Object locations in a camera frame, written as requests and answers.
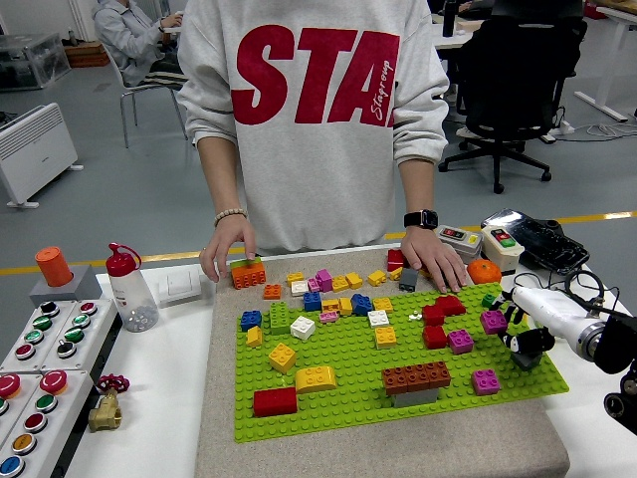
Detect person's left hand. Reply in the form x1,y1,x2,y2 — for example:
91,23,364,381
399,227,469,294

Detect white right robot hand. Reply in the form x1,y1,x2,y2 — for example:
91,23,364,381
497,286,607,357

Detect person's right hand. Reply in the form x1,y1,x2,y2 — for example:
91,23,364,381
198,216,260,284

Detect large orange toy brick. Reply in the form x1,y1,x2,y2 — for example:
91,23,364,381
231,263,268,290

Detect dark grey sloped brick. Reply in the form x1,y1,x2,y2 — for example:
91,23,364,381
511,348,542,372

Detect curved red toy brick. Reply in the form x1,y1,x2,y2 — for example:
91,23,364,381
435,295,468,318

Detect tall lime toy brick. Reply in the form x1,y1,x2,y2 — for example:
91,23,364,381
269,302,293,336

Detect brown toy brick slab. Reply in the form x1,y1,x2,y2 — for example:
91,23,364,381
381,360,452,398

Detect grey long toy brick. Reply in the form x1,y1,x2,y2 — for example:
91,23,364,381
391,386,441,409

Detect curved yellow toy brick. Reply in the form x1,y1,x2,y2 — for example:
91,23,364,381
295,364,337,395

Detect large red toy brick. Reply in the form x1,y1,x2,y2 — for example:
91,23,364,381
252,386,299,418

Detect green studded baseplate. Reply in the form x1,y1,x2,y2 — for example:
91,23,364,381
232,282,569,443

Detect black smartwatch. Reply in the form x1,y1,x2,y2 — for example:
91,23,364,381
402,208,440,230

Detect orange fruit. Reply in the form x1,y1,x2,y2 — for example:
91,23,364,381
466,257,504,288

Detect black handheld controller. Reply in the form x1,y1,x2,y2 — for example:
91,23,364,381
481,207,591,276

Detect white red-green button box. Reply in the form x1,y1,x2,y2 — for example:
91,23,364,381
480,224,527,276

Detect clear bottle red cap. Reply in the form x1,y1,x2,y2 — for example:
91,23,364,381
106,242,161,334

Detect orange cylinder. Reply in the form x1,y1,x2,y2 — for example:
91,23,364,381
34,246,75,289

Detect white four-button control box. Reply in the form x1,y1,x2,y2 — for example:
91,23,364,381
0,300,76,373
38,297,120,373

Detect white chair metal legs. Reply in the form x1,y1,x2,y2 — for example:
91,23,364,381
102,47,190,149

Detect black office chair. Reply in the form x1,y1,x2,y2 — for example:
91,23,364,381
438,7,589,195

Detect grey-brown mat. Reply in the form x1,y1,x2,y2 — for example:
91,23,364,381
193,246,571,478

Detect white panel heater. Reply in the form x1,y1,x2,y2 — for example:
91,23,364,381
0,102,86,208

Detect seated person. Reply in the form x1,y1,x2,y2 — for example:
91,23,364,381
92,0,188,91

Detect wooden crate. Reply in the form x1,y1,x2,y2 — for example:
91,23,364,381
64,42,111,69

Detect black bottle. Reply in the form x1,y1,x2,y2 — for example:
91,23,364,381
441,0,458,39

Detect white emergency-stop button box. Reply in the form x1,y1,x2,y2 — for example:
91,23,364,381
0,367,96,478
0,370,44,449

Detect white desk wooden top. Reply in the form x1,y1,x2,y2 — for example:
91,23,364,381
574,4,637,123

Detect clear storage crate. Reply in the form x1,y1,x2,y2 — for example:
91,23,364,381
0,32,74,93

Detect bead bracelet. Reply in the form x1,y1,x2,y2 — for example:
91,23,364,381
213,207,249,228

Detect grey two-button switch box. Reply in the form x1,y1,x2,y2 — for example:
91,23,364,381
432,224,485,265

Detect thin black cord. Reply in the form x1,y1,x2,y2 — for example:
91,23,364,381
512,271,606,310

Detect white wall switch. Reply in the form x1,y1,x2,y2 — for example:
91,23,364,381
157,270,203,306

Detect brass valve red handle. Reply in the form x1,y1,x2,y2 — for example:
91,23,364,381
88,372,131,432

